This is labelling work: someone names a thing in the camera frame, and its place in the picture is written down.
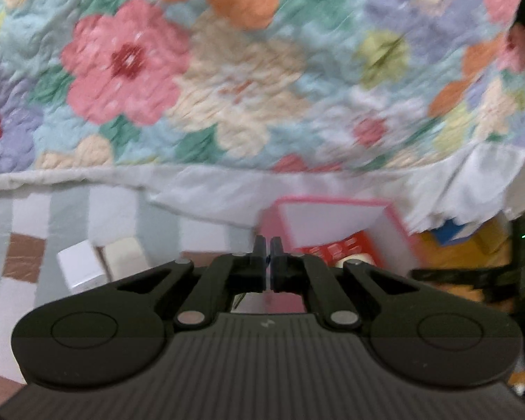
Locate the checked tablecloth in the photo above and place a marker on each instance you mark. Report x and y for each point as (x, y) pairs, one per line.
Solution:
(26, 214)

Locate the red remote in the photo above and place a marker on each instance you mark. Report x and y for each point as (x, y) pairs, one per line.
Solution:
(332, 249)

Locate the white square power adapter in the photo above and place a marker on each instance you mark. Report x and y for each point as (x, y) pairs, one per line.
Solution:
(81, 267)

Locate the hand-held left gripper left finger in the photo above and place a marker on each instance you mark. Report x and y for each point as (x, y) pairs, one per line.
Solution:
(262, 267)

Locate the pink storage box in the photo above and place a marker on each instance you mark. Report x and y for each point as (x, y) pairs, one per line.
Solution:
(332, 221)

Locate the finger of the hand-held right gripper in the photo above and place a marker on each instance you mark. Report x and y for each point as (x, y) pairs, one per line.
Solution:
(463, 276)

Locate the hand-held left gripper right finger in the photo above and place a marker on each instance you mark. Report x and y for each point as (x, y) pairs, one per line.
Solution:
(276, 267)

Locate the white bed sheet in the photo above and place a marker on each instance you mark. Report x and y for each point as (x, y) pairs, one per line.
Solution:
(201, 192)

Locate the floral quilt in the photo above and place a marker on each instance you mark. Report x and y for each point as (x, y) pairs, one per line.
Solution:
(245, 74)

